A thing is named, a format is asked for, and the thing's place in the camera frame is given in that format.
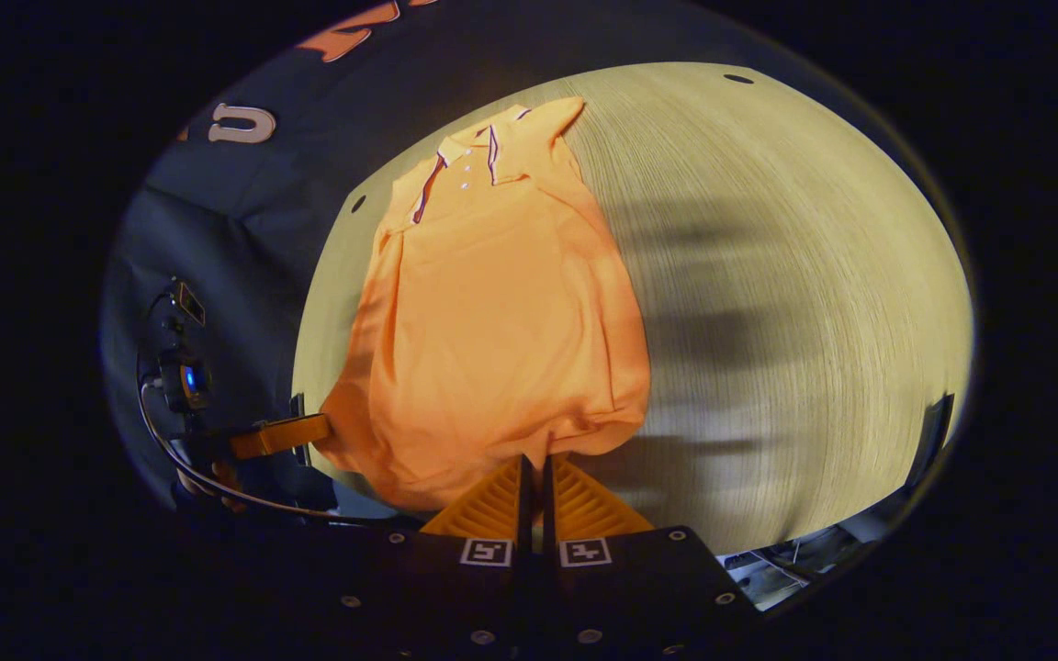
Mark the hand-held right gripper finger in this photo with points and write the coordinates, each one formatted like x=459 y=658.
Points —
x=548 y=496
x=525 y=496

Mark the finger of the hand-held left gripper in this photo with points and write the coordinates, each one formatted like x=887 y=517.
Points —
x=281 y=434

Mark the orange T-shirt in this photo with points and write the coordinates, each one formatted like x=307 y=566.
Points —
x=492 y=321

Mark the black backdrop cloth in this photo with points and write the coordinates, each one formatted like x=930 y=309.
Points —
x=217 y=229

